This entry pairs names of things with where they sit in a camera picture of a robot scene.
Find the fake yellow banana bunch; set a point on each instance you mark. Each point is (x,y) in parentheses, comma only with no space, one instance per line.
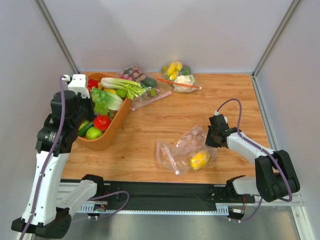
(172,70)

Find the orange plastic basket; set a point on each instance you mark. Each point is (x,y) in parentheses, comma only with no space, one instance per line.
(106,139)

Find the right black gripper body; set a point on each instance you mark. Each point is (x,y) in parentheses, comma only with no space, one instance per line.
(213,137)

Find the fake red tomato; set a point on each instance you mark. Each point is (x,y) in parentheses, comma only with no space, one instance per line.
(102,122)

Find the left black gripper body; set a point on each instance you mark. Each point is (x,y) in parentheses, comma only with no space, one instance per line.
(85,110)

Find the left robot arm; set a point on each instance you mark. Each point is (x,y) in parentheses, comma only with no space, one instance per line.
(44,215)

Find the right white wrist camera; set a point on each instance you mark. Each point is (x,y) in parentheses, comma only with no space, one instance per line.
(216,113)

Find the fake white cauliflower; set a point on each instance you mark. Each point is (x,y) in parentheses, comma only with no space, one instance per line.
(183,83)

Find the fake lime green fruit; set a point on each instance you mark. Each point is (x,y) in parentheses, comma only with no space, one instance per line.
(122,93)

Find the fake red bell pepper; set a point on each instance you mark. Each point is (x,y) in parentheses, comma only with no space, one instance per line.
(92,83)

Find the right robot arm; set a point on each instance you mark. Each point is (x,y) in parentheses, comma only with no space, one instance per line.
(275,176)

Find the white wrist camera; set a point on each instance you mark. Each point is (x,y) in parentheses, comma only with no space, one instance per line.
(79,85)
(216,113)

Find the zip bag with bananas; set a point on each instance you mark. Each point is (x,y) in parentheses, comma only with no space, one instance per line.
(186,70)

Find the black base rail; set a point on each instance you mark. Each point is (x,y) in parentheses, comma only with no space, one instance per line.
(165,197)

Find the clear zip bag pink slider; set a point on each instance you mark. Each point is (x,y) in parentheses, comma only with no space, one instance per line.
(176,157)

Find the fake green celery stalk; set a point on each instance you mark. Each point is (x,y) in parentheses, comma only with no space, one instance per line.
(134,89)

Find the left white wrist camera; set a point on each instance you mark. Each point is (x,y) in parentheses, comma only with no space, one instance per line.
(79,85)

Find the fake pink dragon fruit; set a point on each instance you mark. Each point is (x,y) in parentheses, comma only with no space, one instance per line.
(134,74)

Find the fake yellow lemon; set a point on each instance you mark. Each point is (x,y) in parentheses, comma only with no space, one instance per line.
(200,159)

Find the fake green lettuce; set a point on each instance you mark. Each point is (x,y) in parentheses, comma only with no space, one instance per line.
(105,102)

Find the fake green apple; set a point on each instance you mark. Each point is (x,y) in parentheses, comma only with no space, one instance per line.
(93,133)

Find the fake green avocado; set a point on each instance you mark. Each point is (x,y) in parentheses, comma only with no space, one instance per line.
(150,82)

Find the zip bag with dotted fruit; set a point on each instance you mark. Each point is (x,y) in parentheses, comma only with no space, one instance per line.
(152,94)

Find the fake dark green cucumber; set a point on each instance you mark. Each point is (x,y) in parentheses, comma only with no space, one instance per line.
(84,127)

